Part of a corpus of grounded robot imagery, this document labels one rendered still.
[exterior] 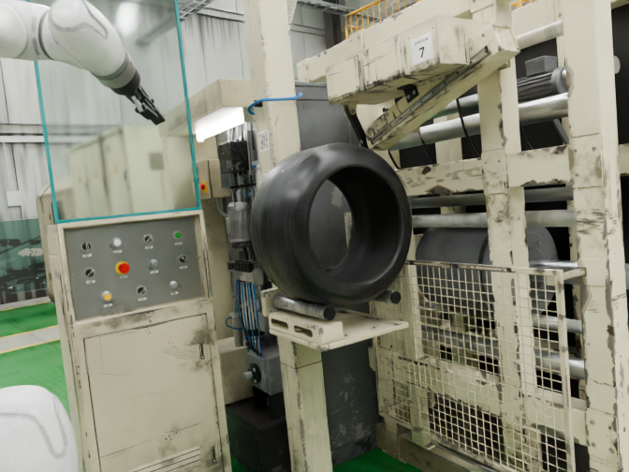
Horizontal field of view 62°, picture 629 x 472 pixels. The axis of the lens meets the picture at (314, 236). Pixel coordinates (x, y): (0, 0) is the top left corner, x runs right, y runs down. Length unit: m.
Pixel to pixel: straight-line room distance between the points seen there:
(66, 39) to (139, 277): 1.22
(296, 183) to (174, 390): 1.04
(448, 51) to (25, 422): 1.44
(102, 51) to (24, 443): 0.72
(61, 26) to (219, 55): 11.57
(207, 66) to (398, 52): 10.72
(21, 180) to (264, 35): 8.76
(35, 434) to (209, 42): 11.97
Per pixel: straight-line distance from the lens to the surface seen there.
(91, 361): 2.15
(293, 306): 1.84
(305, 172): 1.64
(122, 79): 1.26
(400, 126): 2.02
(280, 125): 2.04
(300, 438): 2.21
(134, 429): 2.26
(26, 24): 1.23
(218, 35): 12.83
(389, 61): 1.87
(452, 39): 1.76
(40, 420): 0.92
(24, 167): 10.60
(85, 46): 1.16
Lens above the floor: 1.27
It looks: 4 degrees down
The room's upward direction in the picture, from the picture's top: 6 degrees counter-clockwise
